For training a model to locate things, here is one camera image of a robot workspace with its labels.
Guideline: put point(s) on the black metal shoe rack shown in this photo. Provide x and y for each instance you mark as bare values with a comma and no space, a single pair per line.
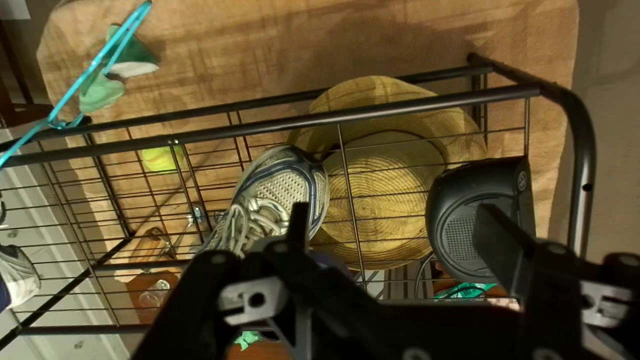
333,120

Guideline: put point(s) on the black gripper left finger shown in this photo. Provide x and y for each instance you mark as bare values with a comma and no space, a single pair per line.
299,227

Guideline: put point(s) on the teal plastic hanger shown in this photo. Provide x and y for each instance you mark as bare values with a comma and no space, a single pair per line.
58,120

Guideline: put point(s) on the yellow tennis ball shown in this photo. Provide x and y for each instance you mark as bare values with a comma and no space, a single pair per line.
160,161

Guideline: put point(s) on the white blue sneaker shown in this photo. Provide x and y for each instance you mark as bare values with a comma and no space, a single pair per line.
17,276

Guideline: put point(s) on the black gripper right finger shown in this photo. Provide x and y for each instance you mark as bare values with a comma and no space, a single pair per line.
503,251

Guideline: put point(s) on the brown blanket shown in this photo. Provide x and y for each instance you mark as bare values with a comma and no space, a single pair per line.
266,47

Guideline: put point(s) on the straw hat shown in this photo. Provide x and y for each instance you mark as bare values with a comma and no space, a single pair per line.
386,181

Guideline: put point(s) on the grey blue sneaker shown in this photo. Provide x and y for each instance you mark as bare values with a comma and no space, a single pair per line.
266,193

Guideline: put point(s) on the black round pan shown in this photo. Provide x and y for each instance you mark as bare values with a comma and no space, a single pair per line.
452,213

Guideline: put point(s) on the orange brown object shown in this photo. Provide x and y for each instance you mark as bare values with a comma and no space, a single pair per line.
153,297

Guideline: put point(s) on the green cloth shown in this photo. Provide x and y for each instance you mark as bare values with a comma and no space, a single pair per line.
100,93

